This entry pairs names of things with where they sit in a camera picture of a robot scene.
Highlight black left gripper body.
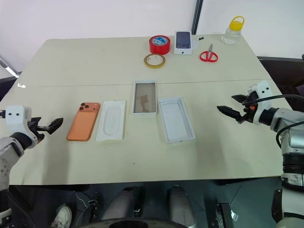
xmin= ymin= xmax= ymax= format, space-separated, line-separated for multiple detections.
xmin=26 ymin=120 xmax=46 ymax=143

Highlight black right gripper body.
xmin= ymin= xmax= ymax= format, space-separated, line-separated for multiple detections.
xmin=238 ymin=92 xmax=259 ymax=124

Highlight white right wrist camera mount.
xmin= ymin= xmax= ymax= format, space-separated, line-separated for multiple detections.
xmin=246 ymin=80 xmax=272 ymax=126

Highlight black vertical post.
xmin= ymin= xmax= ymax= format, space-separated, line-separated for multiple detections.
xmin=190 ymin=0 xmax=204 ymax=35

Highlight yellow clear tape roll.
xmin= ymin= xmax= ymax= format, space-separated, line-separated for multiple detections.
xmin=143 ymin=53 xmax=167 ymax=69

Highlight red adhesive tape roll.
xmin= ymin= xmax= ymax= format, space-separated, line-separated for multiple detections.
xmin=149 ymin=35 xmax=170 ymax=55

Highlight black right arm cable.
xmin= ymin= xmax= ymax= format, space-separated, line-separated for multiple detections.
xmin=247 ymin=94 xmax=304 ymax=144

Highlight grey rounded leg shape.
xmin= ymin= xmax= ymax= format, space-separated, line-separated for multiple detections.
xmin=166 ymin=185 xmax=196 ymax=228
xmin=101 ymin=186 xmax=145 ymax=221

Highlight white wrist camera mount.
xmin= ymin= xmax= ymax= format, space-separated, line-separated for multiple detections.
xmin=246 ymin=80 xmax=272 ymax=126
xmin=5 ymin=105 xmax=38 ymax=145

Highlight white shoe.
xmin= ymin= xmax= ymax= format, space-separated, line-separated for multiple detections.
xmin=50 ymin=204 xmax=73 ymax=228

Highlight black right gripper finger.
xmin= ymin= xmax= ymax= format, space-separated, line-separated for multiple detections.
xmin=231 ymin=94 xmax=249 ymax=105
xmin=216 ymin=105 xmax=248 ymax=124

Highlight open box with brown insert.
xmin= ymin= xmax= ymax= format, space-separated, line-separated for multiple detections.
xmin=132 ymin=80 xmax=158 ymax=117

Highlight orange smartphone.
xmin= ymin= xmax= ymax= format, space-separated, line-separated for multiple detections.
xmin=66 ymin=102 xmax=101 ymax=142

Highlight red handled scissors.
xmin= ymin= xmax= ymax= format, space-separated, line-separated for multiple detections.
xmin=199 ymin=43 xmax=219 ymax=63

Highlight white moulded insert tray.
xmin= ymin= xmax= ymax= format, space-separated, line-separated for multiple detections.
xmin=95 ymin=100 xmax=126 ymax=142

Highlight dark chair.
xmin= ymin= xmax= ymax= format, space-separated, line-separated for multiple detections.
xmin=257 ymin=54 xmax=304 ymax=112

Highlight metal bar fixture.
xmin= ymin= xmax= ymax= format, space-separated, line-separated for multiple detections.
xmin=0 ymin=55 xmax=20 ymax=78

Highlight clear jar yellow lid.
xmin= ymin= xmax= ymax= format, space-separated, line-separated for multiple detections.
xmin=221 ymin=15 xmax=246 ymax=46

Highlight white box purple phone print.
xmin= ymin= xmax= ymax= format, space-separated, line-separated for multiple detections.
xmin=173 ymin=30 xmax=193 ymax=56

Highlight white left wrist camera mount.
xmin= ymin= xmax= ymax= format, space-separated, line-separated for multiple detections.
xmin=5 ymin=105 xmax=38 ymax=145

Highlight white phone box base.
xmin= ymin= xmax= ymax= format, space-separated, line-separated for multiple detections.
xmin=158 ymin=95 xmax=197 ymax=145

